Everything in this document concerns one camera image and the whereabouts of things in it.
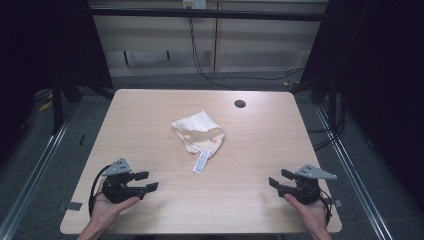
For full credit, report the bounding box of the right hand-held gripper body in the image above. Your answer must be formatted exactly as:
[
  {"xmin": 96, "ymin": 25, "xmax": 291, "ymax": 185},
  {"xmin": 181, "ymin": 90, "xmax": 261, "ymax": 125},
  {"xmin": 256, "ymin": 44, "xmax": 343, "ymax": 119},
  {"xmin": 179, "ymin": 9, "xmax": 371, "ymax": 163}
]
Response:
[{"xmin": 276, "ymin": 163, "xmax": 338, "ymax": 205}]

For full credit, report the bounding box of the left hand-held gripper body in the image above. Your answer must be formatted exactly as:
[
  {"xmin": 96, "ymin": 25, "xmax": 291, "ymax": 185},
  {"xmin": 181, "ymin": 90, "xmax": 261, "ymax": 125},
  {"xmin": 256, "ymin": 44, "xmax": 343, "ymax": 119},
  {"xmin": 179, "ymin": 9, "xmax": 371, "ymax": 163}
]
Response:
[{"xmin": 101, "ymin": 157, "xmax": 147, "ymax": 204}]

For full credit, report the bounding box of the white flower print cloth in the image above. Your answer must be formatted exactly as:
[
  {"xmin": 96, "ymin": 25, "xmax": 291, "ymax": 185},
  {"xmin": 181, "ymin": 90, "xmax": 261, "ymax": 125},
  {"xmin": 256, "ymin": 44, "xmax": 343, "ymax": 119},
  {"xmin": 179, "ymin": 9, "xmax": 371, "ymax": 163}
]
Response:
[{"xmin": 170, "ymin": 110, "xmax": 226, "ymax": 175}]

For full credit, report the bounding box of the person's left hand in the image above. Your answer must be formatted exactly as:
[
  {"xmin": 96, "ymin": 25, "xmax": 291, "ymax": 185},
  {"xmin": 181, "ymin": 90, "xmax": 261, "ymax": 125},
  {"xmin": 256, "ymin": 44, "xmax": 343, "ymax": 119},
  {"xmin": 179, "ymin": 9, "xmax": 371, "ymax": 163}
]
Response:
[{"xmin": 89, "ymin": 178, "xmax": 141, "ymax": 230}]

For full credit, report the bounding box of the person's right hand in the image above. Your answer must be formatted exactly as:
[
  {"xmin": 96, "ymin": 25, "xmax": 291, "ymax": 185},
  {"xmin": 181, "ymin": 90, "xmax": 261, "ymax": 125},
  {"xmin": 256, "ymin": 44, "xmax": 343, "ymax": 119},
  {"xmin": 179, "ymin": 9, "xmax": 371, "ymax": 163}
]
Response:
[{"xmin": 283, "ymin": 193, "xmax": 330, "ymax": 234}]

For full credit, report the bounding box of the black metal stand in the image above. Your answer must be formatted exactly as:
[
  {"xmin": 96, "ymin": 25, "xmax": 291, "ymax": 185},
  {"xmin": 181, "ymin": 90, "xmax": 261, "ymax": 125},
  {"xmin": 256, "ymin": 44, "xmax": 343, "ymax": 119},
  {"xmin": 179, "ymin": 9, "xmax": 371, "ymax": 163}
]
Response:
[
  {"xmin": 50, "ymin": 74, "xmax": 65, "ymax": 136},
  {"xmin": 327, "ymin": 74, "xmax": 338, "ymax": 126}
]

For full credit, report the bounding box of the dark curtain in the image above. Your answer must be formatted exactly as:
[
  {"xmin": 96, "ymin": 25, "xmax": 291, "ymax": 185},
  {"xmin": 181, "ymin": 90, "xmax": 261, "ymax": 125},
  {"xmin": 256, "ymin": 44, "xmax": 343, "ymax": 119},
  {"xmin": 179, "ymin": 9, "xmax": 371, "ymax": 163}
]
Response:
[
  {"xmin": 298, "ymin": 0, "xmax": 424, "ymax": 204},
  {"xmin": 0, "ymin": 0, "xmax": 114, "ymax": 164}
]

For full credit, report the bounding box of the black horizontal metal bar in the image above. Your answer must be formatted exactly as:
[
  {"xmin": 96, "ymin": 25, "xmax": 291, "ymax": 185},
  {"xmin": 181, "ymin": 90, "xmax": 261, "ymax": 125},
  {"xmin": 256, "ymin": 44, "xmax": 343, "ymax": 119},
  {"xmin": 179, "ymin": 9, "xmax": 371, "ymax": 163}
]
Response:
[{"xmin": 89, "ymin": 7, "xmax": 327, "ymax": 23}]

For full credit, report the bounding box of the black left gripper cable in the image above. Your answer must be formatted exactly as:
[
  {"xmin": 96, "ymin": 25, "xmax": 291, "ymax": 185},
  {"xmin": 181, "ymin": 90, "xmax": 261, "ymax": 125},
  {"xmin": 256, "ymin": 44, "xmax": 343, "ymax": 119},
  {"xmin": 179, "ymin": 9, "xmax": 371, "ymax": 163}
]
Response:
[{"xmin": 87, "ymin": 164, "xmax": 113, "ymax": 218}]

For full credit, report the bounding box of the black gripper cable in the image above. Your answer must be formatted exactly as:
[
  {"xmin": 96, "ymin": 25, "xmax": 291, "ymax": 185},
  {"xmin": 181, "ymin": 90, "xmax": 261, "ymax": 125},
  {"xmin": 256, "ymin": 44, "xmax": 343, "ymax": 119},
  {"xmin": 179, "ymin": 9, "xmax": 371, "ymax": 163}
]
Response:
[
  {"xmin": 87, "ymin": 164, "xmax": 113, "ymax": 218},
  {"xmin": 318, "ymin": 189, "xmax": 334, "ymax": 228}
]

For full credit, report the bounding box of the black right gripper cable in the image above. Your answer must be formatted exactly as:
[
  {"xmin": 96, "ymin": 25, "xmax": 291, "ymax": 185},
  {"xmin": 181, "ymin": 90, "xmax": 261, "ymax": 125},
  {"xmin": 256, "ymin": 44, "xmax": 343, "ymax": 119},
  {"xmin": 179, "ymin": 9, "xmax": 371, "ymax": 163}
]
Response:
[{"xmin": 318, "ymin": 189, "xmax": 334, "ymax": 228}]

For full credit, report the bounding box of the aluminium floor rail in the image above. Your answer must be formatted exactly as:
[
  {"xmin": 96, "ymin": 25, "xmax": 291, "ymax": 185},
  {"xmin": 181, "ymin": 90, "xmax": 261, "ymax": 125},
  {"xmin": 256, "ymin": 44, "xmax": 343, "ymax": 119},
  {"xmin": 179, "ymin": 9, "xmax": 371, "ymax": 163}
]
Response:
[
  {"xmin": 314, "ymin": 103, "xmax": 397, "ymax": 240},
  {"xmin": 0, "ymin": 111, "xmax": 74, "ymax": 240}
]

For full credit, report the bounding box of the bundle of black floor cables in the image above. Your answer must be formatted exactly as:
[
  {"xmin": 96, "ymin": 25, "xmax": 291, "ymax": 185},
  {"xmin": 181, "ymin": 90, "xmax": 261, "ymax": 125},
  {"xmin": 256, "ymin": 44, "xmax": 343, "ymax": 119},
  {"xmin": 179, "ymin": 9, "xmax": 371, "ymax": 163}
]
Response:
[{"xmin": 307, "ymin": 94, "xmax": 347, "ymax": 152}]

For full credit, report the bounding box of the black floor cable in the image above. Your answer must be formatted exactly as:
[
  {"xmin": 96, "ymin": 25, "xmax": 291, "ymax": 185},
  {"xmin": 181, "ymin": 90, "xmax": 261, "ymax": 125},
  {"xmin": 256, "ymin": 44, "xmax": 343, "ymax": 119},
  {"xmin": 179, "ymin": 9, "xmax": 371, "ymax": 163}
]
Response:
[{"xmin": 213, "ymin": 67, "xmax": 305, "ymax": 83}]

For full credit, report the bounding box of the black hanging wall cable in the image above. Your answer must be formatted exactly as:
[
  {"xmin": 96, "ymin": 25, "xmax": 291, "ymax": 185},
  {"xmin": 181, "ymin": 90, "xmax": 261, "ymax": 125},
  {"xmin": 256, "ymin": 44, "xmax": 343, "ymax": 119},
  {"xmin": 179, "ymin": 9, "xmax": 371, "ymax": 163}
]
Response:
[{"xmin": 188, "ymin": 16, "xmax": 238, "ymax": 92}]

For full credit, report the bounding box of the white wall outlet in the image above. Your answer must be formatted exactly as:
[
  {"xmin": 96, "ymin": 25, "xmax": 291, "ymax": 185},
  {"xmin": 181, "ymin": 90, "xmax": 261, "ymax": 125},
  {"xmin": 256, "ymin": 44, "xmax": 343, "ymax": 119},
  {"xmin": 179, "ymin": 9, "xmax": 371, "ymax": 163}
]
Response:
[{"xmin": 182, "ymin": 0, "xmax": 208, "ymax": 10}]

